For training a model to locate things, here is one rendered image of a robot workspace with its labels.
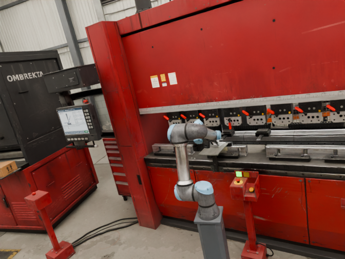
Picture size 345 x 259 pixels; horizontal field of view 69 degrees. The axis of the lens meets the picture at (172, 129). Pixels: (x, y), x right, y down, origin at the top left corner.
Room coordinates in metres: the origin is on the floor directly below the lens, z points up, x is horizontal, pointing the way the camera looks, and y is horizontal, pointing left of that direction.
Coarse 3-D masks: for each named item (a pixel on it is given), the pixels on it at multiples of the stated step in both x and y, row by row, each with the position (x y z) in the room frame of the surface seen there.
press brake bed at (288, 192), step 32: (160, 192) 2.54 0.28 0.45; (224, 192) 2.10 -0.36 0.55; (288, 192) 1.79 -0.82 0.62; (320, 192) 1.66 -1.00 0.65; (192, 224) 2.42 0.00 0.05; (224, 224) 2.17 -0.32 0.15; (256, 224) 1.97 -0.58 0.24; (288, 224) 1.80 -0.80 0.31; (320, 224) 1.66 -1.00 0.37; (320, 256) 1.68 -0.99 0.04
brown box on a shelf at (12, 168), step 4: (0, 164) 2.72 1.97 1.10; (4, 164) 2.69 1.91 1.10; (8, 164) 2.69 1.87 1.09; (12, 164) 2.74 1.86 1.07; (0, 168) 2.59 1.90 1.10; (4, 168) 2.63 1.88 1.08; (8, 168) 2.67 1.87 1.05; (12, 168) 2.72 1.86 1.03; (16, 168) 2.77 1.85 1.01; (20, 168) 2.78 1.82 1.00; (0, 172) 2.60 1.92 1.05; (4, 172) 2.61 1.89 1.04; (8, 172) 2.65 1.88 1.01; (12, 172) 2.69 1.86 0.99; (0, 176) 2.60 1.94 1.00; (4, 176) 2.59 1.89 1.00
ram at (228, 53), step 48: (288, 0) 1.83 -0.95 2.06; (336, 0) 1.67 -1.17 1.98; (144, 48) 2.55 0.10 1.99; (192, 48) 2.26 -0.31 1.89; (240, 48) 2.03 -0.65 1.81; (288, 48) 1.84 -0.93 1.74; (336, 48) 1.67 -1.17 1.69; (144, 96) 2.63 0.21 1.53; (192, 96) 2.31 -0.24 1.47; (240, 96) 2.06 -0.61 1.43; (336, 96) 1.68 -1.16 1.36
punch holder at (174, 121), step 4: (168, 112) 2.48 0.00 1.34; (172, 112) 2.45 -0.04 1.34; (176, 112) 2.43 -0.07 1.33; (180, 112) 2.43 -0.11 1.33; (168, 116) 2.48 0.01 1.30; (172, 116) 2.46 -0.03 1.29; (176, 116) 2.43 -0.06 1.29; (180, 116) 2.41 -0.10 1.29; (168, 120) 2.49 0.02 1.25; (172, 120) 2.46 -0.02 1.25; (176, 120) 2.43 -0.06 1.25; (180, 120) 2.41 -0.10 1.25; (184, 120) 2.47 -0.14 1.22
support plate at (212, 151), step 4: (224, 144) 2.16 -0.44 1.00; (204, 148) 2.17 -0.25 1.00; (212, 148) 2.13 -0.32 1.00; (216, 148) 2.11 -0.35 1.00; (220, 148) 2.09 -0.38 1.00; (200, 152) 2.09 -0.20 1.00; (204, 152) 2.07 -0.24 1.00; (208, 152) 2.05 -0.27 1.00; (212, 152) 2.04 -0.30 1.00; (216, 152) 2.02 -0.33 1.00; (220, 152) 2.02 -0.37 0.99
